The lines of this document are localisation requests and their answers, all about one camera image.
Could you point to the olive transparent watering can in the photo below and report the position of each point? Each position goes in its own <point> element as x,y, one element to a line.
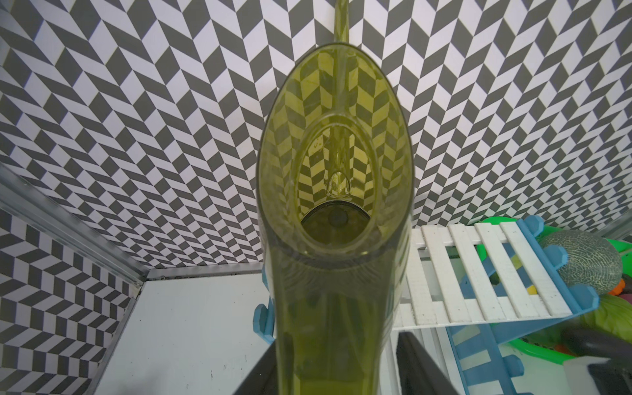
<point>335,187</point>

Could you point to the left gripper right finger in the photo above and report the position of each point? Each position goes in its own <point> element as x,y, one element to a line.
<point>418,373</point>

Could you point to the green toy cabbage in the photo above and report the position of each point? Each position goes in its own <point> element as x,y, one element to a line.
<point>613,315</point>

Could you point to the purple toy eggplant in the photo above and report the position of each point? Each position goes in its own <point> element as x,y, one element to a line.
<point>589,342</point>

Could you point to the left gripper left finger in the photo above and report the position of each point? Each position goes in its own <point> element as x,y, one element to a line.
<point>263,378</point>

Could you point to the netted green melon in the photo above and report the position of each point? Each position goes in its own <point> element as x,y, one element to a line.
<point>592,260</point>

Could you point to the green plastic basket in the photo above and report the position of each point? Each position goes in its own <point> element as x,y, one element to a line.
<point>546,344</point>

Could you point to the blue white slatted shelf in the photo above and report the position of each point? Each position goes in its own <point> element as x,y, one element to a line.
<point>484,286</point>

